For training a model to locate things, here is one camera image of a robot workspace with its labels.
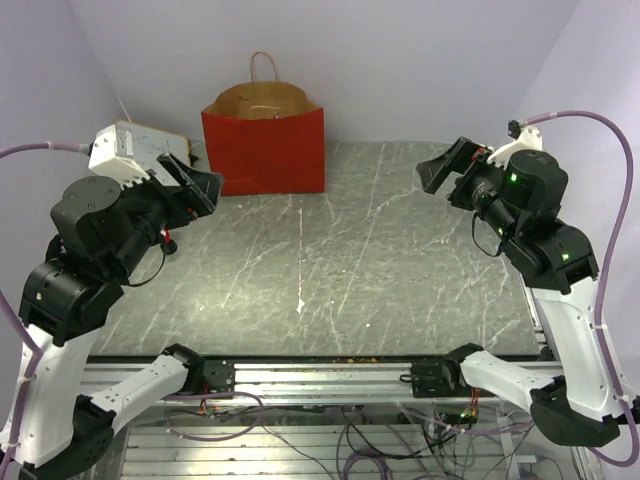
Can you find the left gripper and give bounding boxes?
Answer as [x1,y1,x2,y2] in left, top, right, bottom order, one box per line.
[109,148,225,275]

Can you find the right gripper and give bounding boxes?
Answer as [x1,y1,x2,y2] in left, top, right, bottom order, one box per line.
[417,136,522,244]

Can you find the red paper bag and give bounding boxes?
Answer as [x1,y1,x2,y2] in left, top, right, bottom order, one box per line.
[201,51,326,196]

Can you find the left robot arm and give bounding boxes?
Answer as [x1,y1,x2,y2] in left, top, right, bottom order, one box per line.
[1,153,224,479]

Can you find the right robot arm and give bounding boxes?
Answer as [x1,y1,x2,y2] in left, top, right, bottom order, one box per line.
[416,137,639,447]

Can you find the small whiteboard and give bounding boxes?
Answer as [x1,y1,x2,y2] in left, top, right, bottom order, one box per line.
[115,120,191,167]

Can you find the aluminium frame rail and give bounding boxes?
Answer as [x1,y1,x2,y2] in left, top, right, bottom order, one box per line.
[82,354,566,406]

